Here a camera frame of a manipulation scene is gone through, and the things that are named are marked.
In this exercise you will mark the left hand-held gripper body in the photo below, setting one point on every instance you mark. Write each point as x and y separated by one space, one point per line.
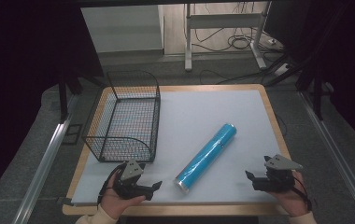
131 170

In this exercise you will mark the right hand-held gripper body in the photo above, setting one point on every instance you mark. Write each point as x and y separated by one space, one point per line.
281 162

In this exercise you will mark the person's left hand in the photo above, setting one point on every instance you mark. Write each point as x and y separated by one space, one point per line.
115 203

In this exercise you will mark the person's right hand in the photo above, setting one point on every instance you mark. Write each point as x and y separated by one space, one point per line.
292 202

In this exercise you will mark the blue cylindrical tube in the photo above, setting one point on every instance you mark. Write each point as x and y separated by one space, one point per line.
206 155

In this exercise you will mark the black metal stand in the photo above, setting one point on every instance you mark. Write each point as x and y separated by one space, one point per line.
63 96
318 96

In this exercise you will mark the white table mat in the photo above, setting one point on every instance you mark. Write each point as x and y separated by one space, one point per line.
191 109

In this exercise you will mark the white power strip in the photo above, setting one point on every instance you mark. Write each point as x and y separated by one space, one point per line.
282 69
275 43

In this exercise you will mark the dark curtain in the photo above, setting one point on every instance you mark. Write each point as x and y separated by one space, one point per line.
17 62
353 62

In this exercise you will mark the white panel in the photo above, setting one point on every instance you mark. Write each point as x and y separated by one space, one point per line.
122 28

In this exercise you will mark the white metal stand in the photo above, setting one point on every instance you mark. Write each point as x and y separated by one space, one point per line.
222 21

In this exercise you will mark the aluminium rail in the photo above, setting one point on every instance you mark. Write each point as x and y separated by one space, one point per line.
46 161
337 155

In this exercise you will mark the black floor frame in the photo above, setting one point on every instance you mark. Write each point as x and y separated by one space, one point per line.
73 134

